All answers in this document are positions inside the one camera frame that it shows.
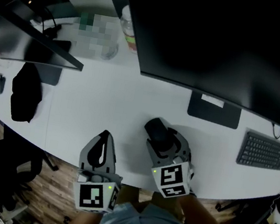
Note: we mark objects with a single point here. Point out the clear drinking glass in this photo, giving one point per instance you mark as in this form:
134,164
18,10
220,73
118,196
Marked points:
110,52

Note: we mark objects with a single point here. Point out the black office chair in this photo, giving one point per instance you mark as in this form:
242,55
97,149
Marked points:
1,160

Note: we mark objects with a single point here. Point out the large black monitor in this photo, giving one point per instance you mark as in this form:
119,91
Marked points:
220,42

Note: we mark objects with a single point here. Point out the person's legs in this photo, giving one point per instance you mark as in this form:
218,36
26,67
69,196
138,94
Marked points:
128,196

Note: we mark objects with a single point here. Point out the black cloth bag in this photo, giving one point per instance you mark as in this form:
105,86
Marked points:
26,95

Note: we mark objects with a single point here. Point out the black computer mouse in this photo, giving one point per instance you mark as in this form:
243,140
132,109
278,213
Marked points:
157,130

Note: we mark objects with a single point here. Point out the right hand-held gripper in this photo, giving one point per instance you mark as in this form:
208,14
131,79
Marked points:
171,179

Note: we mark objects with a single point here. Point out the dark grey keyboard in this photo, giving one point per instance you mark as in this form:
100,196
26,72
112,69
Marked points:
264,152

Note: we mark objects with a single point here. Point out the person's right forearm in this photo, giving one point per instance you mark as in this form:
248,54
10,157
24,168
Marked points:
200,214

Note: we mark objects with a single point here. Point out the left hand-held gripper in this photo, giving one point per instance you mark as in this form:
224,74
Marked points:
90,195

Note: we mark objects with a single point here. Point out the black side monitor stand base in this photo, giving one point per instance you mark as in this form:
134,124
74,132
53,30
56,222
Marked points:
51,75

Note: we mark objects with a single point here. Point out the black side monitor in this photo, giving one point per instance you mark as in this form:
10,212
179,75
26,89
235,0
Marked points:
21,41

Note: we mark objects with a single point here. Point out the clear plastic bottle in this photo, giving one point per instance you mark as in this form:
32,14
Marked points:
129,27

